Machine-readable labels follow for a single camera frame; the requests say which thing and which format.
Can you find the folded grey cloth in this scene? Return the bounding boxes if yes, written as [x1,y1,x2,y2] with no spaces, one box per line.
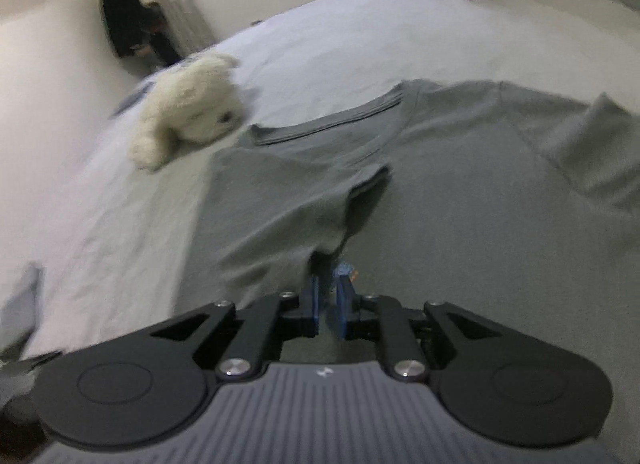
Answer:
[0,264,43,360]

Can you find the dark tablet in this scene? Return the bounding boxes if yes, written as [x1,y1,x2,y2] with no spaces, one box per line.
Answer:
[110,84,153,117]

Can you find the white plush dog toy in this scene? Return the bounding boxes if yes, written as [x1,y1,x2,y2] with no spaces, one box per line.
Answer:
[129,53,248,172]

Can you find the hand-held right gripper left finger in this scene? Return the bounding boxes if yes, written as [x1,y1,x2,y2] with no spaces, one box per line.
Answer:
[150,275,321,381]

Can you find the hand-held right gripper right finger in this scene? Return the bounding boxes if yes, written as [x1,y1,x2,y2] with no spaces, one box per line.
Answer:
[334,267,503,384]

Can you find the grey t-shirt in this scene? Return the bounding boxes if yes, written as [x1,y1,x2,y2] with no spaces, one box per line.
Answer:
[175,78,640,445]

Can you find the dark hanging clothes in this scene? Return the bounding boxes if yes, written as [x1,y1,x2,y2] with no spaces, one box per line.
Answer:
[101,0,181,68]

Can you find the bed with grey sheet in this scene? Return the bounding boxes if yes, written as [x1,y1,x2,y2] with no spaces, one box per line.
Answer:
[0,0,640,360]

